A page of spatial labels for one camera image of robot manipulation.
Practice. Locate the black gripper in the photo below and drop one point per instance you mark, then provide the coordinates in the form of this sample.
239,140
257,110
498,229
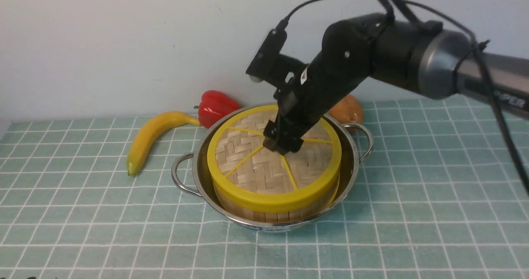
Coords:
342,64

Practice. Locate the yellow-rimmed bamboo steamer lid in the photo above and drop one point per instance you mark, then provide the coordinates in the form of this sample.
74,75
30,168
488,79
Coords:
236,148

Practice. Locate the yellow-rimmed bamboo steamer basket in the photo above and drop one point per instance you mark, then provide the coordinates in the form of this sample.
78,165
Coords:
276,199

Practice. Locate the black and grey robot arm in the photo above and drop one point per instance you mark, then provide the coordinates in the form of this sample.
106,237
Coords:
435,64

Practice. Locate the stainless steel pot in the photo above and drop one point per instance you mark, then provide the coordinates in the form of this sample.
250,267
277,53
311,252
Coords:
191,174

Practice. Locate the brown potato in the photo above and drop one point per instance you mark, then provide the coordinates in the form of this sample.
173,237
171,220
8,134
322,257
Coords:
348,110

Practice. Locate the red bell pepper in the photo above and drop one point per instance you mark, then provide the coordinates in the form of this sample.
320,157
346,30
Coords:
213,106

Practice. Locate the yellow banana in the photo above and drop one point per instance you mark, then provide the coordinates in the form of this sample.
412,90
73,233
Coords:
148,135

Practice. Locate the green checkered tablecloth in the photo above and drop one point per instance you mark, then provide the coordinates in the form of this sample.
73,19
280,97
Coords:
438,198

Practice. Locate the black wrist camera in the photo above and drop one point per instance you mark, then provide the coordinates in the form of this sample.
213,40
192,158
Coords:
269,64

